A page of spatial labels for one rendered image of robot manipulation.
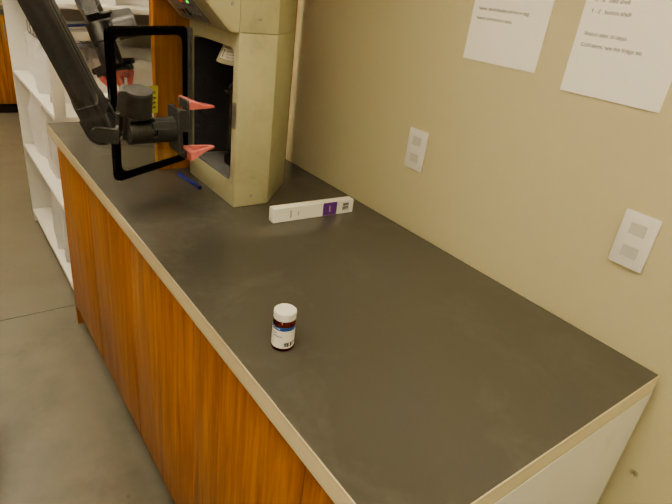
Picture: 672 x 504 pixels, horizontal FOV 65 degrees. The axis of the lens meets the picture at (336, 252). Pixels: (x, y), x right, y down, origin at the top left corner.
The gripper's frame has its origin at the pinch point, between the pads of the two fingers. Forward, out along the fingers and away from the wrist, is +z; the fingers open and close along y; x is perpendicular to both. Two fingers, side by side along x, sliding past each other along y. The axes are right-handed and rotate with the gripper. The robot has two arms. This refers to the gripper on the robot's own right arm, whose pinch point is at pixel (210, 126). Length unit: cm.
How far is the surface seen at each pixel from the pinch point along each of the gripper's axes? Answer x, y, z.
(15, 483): 28, -119, -55
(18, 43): 233, -13, -9
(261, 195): 9.4, -24.0, 20.2
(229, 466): -46, -61, -16
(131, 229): 5.5, -26.3, -18.7
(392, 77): -2, 12, 55
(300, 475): -71, -39, -16
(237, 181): 9.3, -18.6, 12.3
